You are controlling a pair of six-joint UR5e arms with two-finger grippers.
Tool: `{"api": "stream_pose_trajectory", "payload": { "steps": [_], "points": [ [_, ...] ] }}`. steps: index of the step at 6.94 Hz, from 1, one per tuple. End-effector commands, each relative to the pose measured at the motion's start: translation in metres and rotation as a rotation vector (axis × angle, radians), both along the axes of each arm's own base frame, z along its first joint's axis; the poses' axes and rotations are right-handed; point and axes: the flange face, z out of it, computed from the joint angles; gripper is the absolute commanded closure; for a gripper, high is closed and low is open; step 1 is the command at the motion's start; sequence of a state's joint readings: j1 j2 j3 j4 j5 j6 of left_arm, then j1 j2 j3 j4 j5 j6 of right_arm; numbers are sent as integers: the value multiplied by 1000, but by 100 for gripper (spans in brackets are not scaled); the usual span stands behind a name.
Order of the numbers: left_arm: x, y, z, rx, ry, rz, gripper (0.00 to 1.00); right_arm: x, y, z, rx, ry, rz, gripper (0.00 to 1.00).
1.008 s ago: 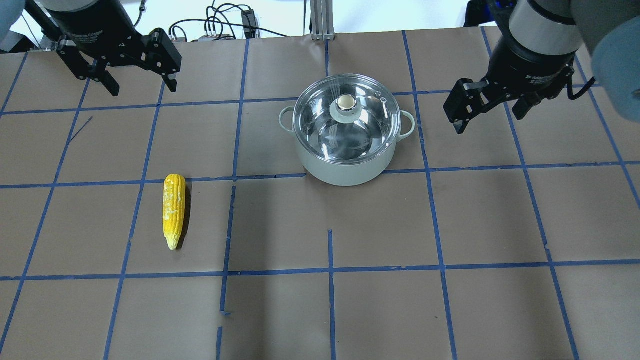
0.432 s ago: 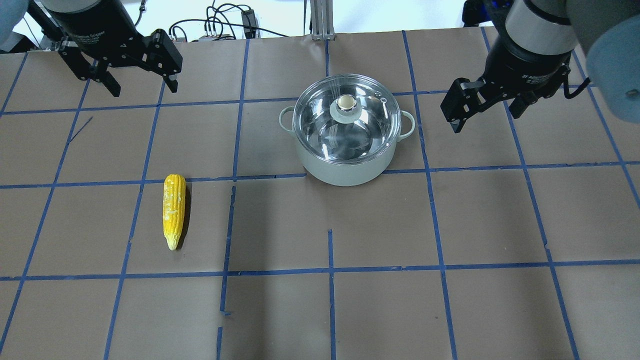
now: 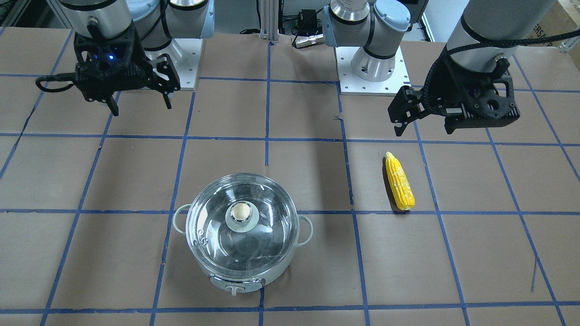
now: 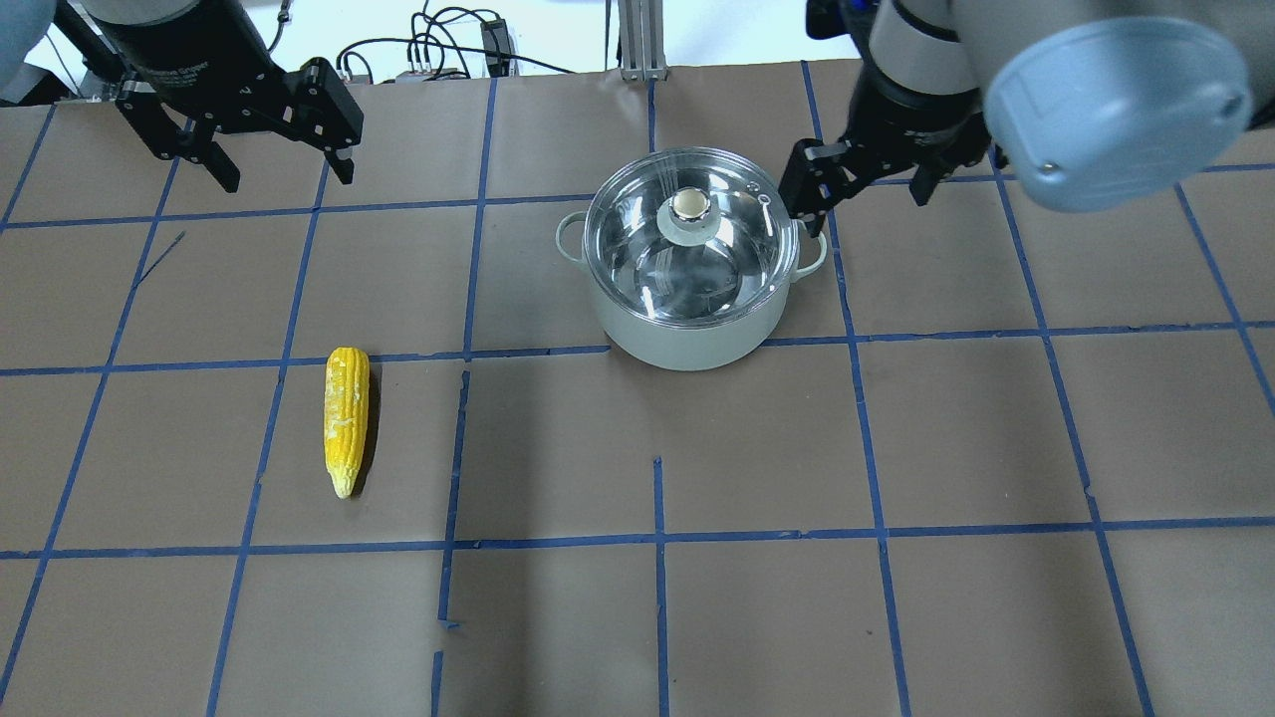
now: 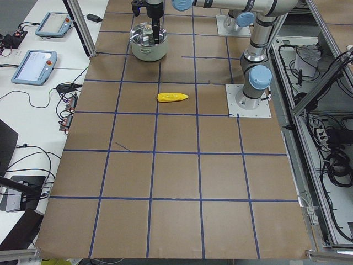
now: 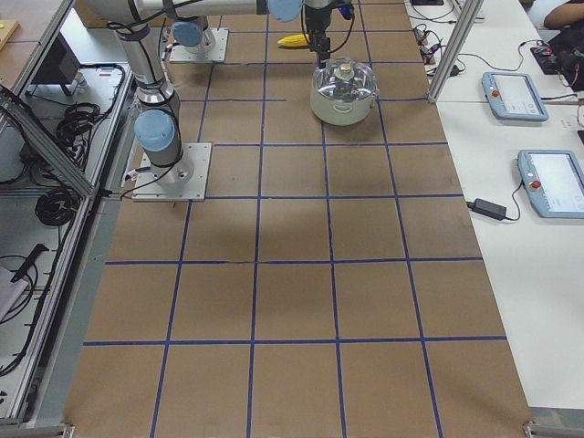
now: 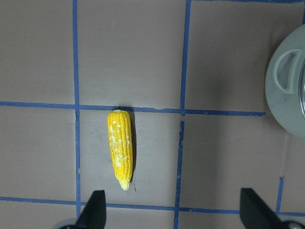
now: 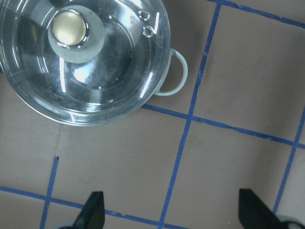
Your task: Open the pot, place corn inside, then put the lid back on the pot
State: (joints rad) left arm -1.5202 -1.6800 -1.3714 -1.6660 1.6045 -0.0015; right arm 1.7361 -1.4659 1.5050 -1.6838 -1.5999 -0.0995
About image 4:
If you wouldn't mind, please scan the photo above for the black power adapter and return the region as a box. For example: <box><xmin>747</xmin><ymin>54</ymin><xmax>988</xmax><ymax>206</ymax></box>
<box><xmin>479</xmin><ymin>18</ymin><xmax>514</xmax><ymax>78</ymax></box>

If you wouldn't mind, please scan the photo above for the yellow corn cob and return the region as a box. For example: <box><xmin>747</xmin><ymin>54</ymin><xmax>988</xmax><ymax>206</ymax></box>
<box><xmin>323</xmin><ymin>347</ymin><xmax>371</xmax><ymax>500</ymax></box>

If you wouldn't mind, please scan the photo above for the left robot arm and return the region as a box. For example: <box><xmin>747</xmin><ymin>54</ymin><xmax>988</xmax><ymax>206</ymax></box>
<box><xmin>3</xmin><ymin>1</ymin><xmax>365</xmax><ymax>191</ymax></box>

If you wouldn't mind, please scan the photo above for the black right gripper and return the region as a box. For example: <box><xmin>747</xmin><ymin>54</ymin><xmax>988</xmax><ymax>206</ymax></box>
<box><xmin>779</xmin><ymin>65</ymin><xmax>992</xmax><ymax>239</ymax></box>

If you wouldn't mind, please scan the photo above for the black cables bundle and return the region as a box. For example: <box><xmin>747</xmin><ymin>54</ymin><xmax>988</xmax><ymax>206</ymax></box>
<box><xmin>337</xmin><ymin>0</ymin><xmax>579</xmax><ymax>83</ymax></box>

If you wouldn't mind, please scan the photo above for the pale green cooking pot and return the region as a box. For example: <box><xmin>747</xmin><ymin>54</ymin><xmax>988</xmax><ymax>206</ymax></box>
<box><xmin>555</xmin><ymin>207</ymin><xmax>830</xmax><ymax>371</ymax></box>

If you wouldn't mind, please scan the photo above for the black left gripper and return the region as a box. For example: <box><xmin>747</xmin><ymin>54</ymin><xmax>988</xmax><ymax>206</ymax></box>
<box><xmin>96</xmin><ymin>1</ymin><xmax>363</xmax><ymax>191</ymax></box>

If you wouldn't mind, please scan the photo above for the glass pot lid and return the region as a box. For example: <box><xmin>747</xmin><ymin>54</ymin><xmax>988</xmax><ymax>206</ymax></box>
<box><xmin>580</xmin><ymin>145</ymin><xmax>802</xmax><ymax>328</ymax></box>

